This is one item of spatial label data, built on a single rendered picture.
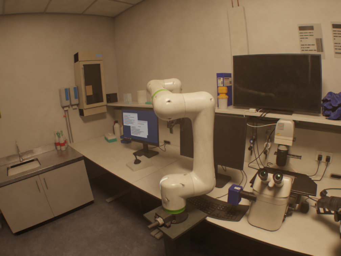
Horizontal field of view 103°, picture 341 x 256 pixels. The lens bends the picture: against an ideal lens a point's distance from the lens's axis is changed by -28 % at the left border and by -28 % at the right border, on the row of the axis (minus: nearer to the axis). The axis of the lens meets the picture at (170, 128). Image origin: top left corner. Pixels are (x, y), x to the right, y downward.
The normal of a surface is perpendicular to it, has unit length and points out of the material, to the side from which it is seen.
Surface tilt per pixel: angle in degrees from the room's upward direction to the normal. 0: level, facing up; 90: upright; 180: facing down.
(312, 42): 90
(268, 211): 91
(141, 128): 86
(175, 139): 90
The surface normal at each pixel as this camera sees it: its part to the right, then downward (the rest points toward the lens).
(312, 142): -0.67, 0.22
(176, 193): 0.19, 0.21
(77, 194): 0.74, 0.11
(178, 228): -0.07, -0.97
